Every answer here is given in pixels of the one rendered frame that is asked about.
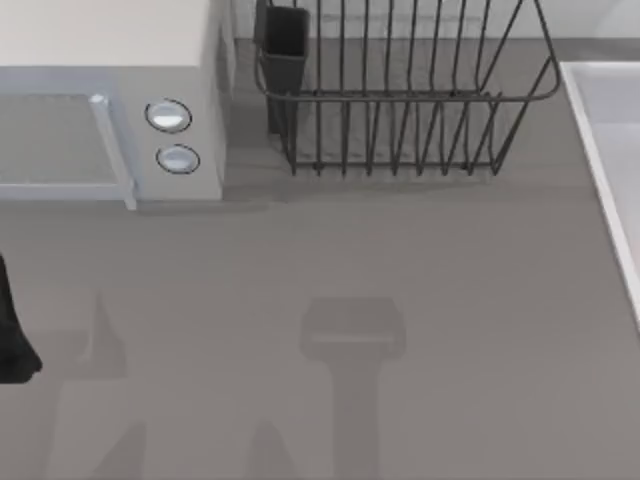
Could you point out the black cutlery holder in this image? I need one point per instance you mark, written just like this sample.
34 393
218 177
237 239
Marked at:
284 50

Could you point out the larger microwave knob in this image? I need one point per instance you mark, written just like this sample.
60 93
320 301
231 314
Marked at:
168 115

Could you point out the microwave oven door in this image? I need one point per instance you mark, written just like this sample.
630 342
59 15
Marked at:
50 140

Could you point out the pale microwave oven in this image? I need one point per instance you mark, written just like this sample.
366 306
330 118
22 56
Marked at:
100 35

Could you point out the smaller microwave knob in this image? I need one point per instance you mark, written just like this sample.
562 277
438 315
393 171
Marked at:
177 159

